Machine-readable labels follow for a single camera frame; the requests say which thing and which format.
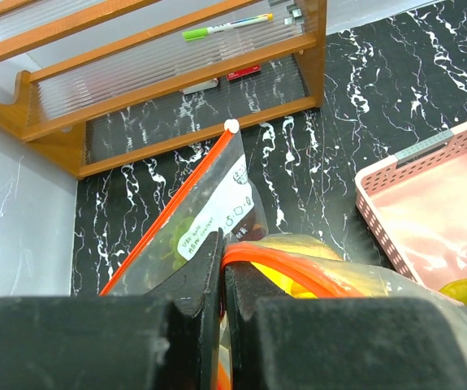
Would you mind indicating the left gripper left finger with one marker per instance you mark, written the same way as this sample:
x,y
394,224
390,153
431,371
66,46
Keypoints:
x,y
164,339

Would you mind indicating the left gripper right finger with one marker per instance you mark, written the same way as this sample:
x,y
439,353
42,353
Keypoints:
x,y
415,340

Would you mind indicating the clear zip bag orange zipper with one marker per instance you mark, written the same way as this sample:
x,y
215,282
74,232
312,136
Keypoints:
x,y
217,197

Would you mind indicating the pink plastic basket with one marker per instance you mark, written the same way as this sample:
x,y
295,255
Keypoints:
x,y
415,204

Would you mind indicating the small white box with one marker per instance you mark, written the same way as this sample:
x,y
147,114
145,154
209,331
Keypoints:
x,y
209,84

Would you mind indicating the wooden shelf rack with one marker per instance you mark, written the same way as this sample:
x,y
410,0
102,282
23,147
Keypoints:
x,y
53,109

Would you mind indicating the small red box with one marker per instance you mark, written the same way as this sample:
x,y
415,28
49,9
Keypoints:
x,y
243,72

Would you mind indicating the green marker pen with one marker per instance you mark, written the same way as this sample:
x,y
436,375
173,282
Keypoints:
x,y
199,33

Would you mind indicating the small grey clip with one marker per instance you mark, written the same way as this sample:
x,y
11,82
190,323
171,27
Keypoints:
x,y
286,12

